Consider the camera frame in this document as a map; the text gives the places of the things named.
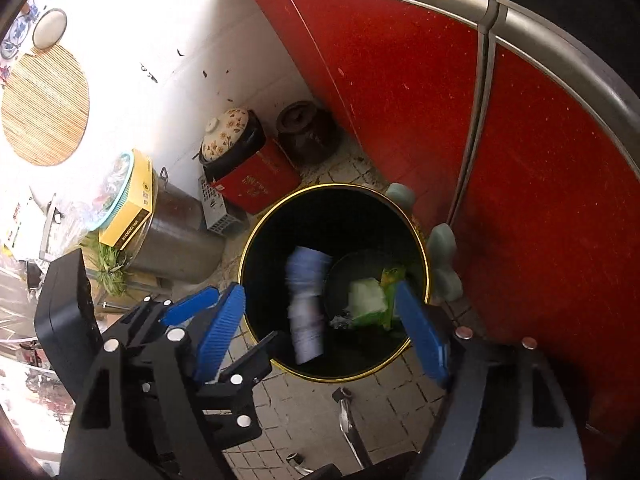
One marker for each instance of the stainless steel stockpot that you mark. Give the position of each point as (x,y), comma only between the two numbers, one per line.
(175,240)

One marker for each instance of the green plastic wrapper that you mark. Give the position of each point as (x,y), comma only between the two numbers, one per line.
(372,321)

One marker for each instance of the red cabinet door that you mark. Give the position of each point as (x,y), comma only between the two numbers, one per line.
(550,235)
(390,85)

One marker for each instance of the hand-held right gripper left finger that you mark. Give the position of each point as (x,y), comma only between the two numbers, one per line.
(220,332)

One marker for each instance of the chrome metal leg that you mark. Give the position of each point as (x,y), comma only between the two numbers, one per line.
(350,425)
(299,462)

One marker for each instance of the white round lid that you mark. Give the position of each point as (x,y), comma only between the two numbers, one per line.
(49,29)

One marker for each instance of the teal rimmed bowl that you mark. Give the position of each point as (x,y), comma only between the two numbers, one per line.
(107,195)

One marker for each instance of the white paper cup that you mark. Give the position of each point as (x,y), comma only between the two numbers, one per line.
(306,320)

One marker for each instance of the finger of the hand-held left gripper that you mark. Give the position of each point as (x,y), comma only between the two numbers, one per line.
(250,360)
(192,305)

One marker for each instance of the black gold-rimmed bin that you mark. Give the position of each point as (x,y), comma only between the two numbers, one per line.
(280,240)

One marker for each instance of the round bamboo mat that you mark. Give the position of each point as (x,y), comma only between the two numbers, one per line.
(45,105)

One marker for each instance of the floral lidded ceramic pot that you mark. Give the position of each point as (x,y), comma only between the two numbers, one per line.
(227,135)

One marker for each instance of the red cardboard box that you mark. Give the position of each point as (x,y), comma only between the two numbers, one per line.
(260,180)

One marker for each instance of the yellow cardboard box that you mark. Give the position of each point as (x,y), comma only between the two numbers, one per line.
(132,205)

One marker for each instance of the green leafy vegetables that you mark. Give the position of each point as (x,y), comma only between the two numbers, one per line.
(107,265)

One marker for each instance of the dark brown glazed jar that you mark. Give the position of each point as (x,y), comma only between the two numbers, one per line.
(305,132)

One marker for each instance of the pale green plastic object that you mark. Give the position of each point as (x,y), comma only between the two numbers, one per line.
(442,245)

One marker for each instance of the grey perforated box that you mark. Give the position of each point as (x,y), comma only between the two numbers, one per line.
(215,207)

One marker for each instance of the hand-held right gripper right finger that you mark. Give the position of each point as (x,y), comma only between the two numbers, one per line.
(422,332)

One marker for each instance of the white crumpled tissue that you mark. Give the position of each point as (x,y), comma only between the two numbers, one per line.
(365,297)

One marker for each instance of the grey crumpled scrap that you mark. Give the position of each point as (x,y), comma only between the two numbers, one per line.
(341,321)

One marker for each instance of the blue and white porcelain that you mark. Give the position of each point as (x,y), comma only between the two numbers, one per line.
(15,35)

